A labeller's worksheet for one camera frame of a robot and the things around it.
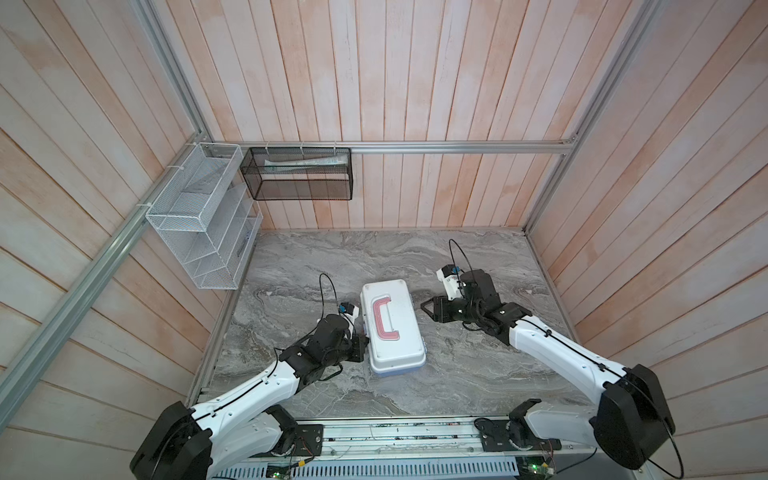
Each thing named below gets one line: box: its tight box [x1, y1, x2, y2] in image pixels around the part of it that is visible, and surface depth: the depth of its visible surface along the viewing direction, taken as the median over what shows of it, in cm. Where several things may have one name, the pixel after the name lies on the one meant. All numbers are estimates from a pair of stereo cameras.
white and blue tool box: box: [360, 279, 427, 377], surface depth 84 cm
